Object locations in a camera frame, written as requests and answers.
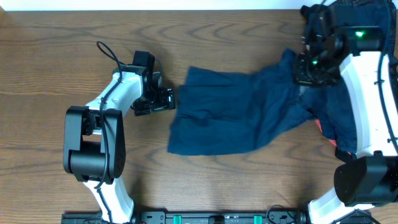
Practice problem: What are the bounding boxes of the black garment with labels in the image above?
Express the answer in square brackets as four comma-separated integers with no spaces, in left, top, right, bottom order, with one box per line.
[300,1,397,71]

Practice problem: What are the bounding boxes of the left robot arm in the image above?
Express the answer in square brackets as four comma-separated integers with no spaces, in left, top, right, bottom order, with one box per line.
[62,51,175,223]

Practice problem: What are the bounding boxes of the orange red garment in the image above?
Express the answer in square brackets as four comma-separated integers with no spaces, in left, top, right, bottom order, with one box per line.
[315,119,353,155]

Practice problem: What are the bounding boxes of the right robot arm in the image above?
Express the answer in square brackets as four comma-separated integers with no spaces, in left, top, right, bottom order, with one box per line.
[294,1,397,223]

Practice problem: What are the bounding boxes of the navy garment on pile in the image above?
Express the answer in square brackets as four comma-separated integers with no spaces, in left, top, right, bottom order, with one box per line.
[303,2,398,155]

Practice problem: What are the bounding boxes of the navy blue shorts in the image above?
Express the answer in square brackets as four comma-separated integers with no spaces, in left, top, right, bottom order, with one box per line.
[167,49,313,156]

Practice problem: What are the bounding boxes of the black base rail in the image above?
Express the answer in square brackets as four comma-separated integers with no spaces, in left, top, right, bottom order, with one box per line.
[60,208,379,224]

